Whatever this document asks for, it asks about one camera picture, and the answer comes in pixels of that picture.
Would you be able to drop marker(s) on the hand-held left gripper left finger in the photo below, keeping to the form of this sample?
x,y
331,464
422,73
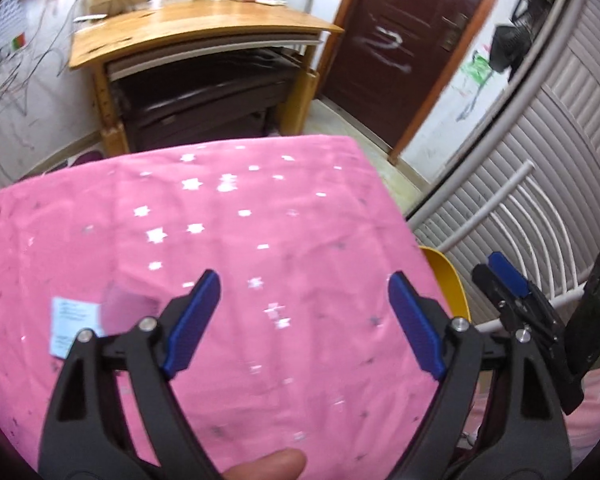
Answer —
x,y
192,325

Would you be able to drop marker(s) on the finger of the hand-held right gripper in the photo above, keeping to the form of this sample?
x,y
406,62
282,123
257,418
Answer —
x,y
507,272
495,290

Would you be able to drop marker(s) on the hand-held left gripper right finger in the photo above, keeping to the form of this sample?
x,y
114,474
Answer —
x,y
417,330

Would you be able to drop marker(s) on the yellow plastic trash bin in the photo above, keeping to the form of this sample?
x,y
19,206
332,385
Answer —
x,y
450,280

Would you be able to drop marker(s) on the white paper slip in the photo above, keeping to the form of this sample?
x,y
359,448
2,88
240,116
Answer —
x,y
72,320

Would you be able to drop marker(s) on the person's left hand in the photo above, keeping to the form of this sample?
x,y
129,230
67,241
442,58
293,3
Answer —
x,y
265,465

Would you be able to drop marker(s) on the pink star-print tablecloth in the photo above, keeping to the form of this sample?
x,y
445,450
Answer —
x,y
280,200

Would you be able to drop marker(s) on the white louvered door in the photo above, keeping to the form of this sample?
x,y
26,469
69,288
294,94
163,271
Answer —
x,y
555,125

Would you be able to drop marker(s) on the purple floor mat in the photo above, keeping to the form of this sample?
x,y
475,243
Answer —
x,y
86,158

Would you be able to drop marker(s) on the dark brown door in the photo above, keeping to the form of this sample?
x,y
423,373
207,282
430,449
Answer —
x,y
380,85

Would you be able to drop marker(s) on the black fan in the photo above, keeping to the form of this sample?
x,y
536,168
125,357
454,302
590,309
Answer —
x,y
510,45

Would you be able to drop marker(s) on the dark brown bench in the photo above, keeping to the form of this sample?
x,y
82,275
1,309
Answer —
x,y
195,95

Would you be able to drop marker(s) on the wooden desk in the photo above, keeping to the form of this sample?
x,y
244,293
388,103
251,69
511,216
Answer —
x,y
190,20

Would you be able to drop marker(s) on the green and white bottle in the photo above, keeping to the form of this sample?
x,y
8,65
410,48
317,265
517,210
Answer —
x,y
156,0

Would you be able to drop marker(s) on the white metal bed rail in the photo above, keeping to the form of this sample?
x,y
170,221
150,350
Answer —
x,y
480,190

